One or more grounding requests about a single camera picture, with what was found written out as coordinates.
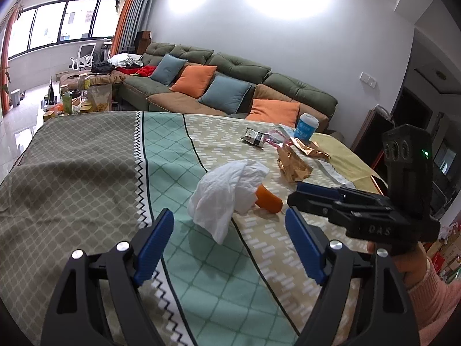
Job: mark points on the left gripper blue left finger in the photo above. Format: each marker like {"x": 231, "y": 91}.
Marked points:
{"x": 149, "y": 244}

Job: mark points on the green brown sectional sofa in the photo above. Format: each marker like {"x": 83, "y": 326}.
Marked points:
{"x": 235, "y": 84}

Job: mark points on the white plastic bag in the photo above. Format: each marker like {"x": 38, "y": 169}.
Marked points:
{"x": 227, "y": 189}

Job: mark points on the blue cushion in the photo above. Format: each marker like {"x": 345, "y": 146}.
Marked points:
{"x": 167, "y": 69}

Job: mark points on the white office chair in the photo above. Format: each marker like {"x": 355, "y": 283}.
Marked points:
{"x": 84, "y": 58}

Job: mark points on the pink sleeve right forearm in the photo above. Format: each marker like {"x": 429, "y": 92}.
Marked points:
{"x": 436, "y": 305}

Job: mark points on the blue white paper cup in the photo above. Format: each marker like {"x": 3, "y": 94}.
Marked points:
{"x": 307, "y": 125}

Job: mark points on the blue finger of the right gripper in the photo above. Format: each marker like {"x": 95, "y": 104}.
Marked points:
{"x": 316, "y": 190}

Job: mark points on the right hand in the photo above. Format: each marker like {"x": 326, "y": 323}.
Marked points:
{"x": 412, "y": 265}

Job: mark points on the cluttered coffee table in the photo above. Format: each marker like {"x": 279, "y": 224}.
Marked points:
{"x": 86, "y": 94}

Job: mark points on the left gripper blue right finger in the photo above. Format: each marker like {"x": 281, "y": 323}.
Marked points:
{"x": 310, "y": 243}

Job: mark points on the gold foil snack bag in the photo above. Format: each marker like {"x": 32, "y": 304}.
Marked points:
{"x": 292, "y": 166}

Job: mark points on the tall green potted plant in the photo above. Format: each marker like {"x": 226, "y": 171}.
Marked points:
{"x": 5, "y": 92}

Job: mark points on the dark snack packet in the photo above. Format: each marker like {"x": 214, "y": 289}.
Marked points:
{"x": 253, "y": 137}

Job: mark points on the orange cushion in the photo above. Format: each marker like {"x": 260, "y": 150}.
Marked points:
{"x": 194, "y": 80}

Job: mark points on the orange peel trash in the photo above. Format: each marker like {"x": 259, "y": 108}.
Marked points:
{"x": 265, "y": 199}

